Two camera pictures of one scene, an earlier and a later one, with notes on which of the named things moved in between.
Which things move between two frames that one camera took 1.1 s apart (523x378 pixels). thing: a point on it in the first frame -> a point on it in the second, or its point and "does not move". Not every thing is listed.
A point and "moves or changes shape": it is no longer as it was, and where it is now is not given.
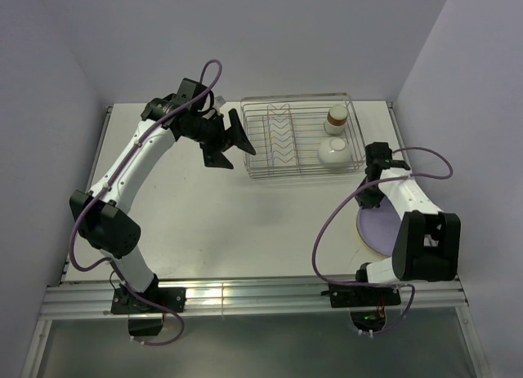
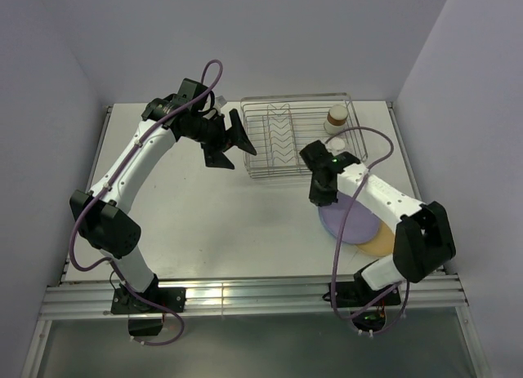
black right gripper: (369, 201) -> (316, 197)
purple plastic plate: (377, 226) moves or changes shape
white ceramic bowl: (336, 150) does not move
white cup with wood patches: (336, 119) does not move
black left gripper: (237, 135) does not move
